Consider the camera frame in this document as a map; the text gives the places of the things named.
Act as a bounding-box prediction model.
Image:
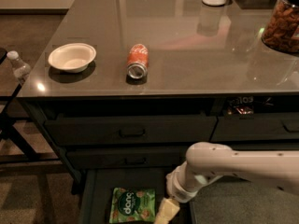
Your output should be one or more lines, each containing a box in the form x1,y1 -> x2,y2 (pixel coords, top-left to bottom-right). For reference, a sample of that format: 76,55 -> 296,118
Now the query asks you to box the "green rice chip bag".
109,188 -> 156,224

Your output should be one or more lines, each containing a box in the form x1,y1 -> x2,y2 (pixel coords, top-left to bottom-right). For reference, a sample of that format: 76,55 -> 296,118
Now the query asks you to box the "middle right drawer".
230,143 -> 299,151

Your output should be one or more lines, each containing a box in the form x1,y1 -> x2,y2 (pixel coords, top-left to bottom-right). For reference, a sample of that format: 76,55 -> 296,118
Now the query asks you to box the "top left drawer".
44,115 -> 217,147

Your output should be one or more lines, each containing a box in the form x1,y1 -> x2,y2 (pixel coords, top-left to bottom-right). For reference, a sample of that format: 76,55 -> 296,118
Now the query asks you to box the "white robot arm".
154,142 -> 299,224

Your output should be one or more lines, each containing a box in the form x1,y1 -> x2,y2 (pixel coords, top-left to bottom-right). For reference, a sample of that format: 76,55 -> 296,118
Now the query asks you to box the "open bottom left drawer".
78,167 -> 198,224

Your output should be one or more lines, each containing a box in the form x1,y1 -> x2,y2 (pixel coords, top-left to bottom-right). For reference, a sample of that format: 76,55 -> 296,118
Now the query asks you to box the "dark snack bag in drawer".
227,96 -> 254,115

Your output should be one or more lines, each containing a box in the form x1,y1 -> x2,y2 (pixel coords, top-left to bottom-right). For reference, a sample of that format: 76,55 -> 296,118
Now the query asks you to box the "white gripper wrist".
154,162 -> 221,224

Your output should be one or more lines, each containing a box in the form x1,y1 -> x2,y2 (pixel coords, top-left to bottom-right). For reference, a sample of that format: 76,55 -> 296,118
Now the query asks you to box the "dark counter cabinet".
19,0 -> 298,182

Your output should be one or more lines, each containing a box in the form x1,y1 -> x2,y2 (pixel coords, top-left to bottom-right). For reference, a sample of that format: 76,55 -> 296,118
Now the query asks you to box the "top right drawer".
211,113 -> 299,142

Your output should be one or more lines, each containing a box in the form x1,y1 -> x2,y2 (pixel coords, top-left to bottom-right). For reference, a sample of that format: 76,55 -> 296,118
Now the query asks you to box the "glass jar of snacks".
262,0 -> 299,53

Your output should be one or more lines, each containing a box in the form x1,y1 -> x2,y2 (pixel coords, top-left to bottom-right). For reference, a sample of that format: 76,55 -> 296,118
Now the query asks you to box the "red soda can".
127,44 -> 149,79

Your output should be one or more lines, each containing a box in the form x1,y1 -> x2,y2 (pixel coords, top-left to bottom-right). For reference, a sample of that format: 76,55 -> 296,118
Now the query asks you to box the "middle left drawer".
66,147 -> 187,170

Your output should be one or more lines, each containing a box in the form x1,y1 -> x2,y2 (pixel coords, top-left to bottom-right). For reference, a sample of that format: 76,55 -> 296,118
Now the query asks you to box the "white paper bowl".
48,43 -> 96,73

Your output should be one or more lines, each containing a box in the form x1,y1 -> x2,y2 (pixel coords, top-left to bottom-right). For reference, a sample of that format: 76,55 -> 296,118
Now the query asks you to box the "clear plastic water bottle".
7,50 -> 31,86

